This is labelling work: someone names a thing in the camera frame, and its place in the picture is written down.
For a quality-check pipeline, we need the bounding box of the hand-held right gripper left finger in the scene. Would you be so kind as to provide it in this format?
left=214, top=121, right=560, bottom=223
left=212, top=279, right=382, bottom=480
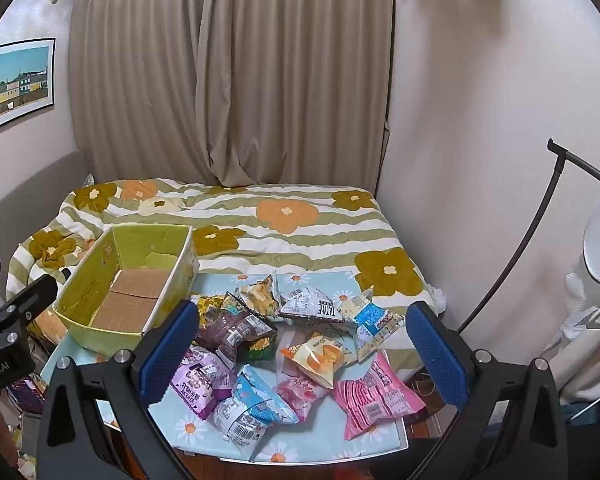
left=36, top=300, right=203, bottom=480

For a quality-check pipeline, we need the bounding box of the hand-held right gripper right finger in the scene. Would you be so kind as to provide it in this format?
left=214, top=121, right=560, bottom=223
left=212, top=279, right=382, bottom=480
left=404, top=301, right=570, bottom=480

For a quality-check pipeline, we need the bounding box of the lilac snack packet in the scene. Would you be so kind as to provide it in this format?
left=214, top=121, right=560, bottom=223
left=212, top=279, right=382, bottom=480
left=170, top=345, right=238, bottom=420

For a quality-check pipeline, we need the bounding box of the green cardboard box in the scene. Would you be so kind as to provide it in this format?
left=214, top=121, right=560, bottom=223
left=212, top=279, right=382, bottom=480
left=52, top=224, right=201, bottom=353

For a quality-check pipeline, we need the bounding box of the blue and white snack packet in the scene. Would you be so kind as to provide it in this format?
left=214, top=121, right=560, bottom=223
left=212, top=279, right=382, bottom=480
left=341, top=287, right=406, bottom=363

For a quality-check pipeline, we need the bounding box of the pink striped snack packet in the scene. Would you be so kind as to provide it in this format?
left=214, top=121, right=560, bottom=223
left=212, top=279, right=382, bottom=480
left=332, top=350, right=427, bottom=441

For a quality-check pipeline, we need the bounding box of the light blue snack packet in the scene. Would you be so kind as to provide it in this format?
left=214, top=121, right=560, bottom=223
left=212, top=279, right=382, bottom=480
left=207, top=364, right=300, bottom=456

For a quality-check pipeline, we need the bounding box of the pale yellow chip packet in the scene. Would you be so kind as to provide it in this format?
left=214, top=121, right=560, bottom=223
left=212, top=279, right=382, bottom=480
left=234, top=272, right=281, bottom=318

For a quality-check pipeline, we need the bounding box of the white and black snack packet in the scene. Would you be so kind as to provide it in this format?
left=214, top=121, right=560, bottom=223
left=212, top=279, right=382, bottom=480
left=278, top=284, right=345, bottom=323

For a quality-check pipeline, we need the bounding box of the small pink snack packet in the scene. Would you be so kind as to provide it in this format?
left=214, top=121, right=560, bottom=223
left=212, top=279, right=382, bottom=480
left=275, top=375, right=326, bottom=423

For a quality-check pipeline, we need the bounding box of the purple box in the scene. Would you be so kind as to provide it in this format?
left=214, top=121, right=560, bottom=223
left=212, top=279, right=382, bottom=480
left=7, top=377, right=46, bottom=413

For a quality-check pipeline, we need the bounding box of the white plastic bag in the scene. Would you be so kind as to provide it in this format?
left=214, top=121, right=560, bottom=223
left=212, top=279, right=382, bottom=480
left=427, top=282, right=448, bottom=311

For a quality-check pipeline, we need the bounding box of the dark purple snack packet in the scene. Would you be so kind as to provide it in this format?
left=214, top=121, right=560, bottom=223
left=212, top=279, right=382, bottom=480
left=198, top=310, right=278, bottom=366

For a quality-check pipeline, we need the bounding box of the green snack packet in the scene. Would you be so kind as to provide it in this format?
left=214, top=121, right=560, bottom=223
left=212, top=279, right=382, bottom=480
left=237, top=335, right=273, bottom=363

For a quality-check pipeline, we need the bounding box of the orange snack packet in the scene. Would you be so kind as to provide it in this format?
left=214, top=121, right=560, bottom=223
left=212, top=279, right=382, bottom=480
left=280, top=332, right=345, bottom=388

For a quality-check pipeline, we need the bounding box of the light blue daisy-print cloth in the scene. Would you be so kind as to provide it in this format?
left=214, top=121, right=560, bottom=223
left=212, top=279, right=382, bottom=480
left=40, top=270, right=411, bottom=463

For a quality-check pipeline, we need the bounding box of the white cloth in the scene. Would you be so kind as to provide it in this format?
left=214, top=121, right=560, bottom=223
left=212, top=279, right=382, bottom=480
left=562, top=270, right=600, bottom=401

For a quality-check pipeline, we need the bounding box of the floral striped blanket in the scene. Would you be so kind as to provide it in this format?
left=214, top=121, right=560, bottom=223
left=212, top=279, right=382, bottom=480
left=10, top=177, right=433, bottom=361

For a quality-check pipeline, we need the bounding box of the black curved stand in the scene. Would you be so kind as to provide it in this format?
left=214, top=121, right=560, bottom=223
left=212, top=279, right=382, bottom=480
left=457, top=139, right=600, bottom=333

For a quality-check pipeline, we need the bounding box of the beige curtain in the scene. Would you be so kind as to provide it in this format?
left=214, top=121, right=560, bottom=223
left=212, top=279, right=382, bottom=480
left=67, top=0, right=396, bottom=188

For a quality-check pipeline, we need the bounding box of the framed wall poster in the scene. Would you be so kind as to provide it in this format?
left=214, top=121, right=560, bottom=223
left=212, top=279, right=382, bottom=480
left=0, top=37, right=57, bottom=137

